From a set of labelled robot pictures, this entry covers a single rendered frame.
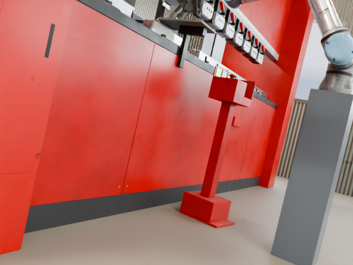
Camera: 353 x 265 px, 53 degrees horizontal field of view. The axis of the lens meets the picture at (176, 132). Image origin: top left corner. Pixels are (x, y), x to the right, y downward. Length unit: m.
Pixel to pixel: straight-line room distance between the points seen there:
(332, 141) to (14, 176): 1.25
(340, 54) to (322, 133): 0.34
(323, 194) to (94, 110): 1.03
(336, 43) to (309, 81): 3.99
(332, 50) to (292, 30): 2.46
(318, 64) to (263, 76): 1.76
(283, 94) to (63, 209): 2.90
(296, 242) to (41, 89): 1.23
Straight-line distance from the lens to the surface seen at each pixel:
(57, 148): 1.36
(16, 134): 1.11
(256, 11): 3.18
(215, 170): 1.99
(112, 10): 1.47
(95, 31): 1.41
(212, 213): 1.94
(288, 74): 3.95
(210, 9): 2.40
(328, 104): 1.69
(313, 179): 1.68
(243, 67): 4.10
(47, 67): 1.14
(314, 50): 5.70
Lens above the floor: 0.51
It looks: 2 degrees down
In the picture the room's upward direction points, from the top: 13 degrees clockwise
